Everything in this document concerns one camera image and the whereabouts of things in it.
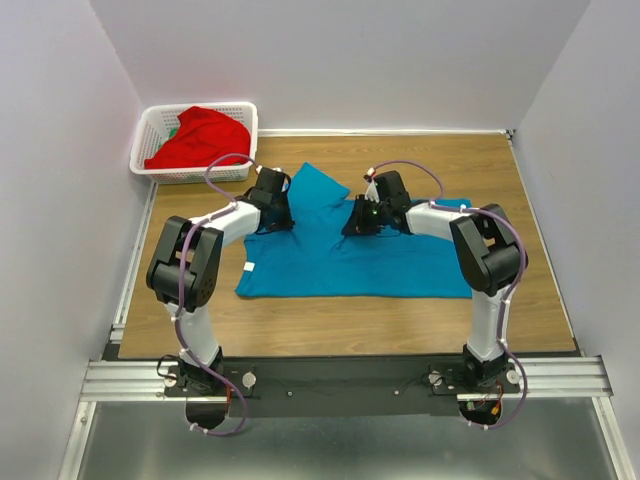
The red t shirt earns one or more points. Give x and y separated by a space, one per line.
203 136

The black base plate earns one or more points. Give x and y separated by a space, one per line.
339 386

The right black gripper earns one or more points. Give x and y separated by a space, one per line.
355 224

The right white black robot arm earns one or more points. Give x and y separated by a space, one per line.
491 258

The aluminium frame rail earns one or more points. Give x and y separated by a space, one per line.
582 377

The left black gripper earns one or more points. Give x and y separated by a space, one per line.
286 222

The blue t shirt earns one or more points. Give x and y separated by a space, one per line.
314 259

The white plastic basket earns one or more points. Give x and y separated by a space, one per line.
153 130

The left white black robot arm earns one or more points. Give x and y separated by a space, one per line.
183 274

